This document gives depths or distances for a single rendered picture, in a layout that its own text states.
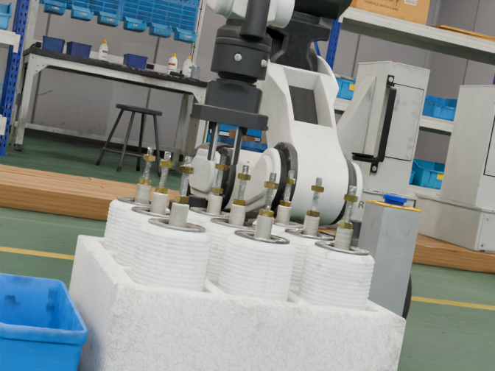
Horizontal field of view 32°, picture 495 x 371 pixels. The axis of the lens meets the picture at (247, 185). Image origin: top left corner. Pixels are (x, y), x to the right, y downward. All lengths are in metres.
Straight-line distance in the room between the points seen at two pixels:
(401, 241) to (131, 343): 0.54
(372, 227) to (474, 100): 2.64
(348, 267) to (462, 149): 2.89
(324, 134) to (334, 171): 0.10
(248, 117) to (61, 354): 0.49
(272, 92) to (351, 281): 0.67
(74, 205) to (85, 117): 6.50
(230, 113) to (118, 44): 8.33
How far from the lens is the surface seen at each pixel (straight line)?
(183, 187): 1.11
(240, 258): 1.11
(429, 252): 3.63
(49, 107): 9.54
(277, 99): 1.73
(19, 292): 1.33
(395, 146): 3.64
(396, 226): 1.41
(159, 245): 1.08
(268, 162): 1.60
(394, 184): 3.66
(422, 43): 7.32
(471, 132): 3.99
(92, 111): 9.59
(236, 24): 1.35
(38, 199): 3.10
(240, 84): 1.34
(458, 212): 3.96
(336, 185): 1.61
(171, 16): 7.33
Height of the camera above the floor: 0.38
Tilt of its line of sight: 3 degrees down
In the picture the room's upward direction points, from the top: 10 degrees clockwise
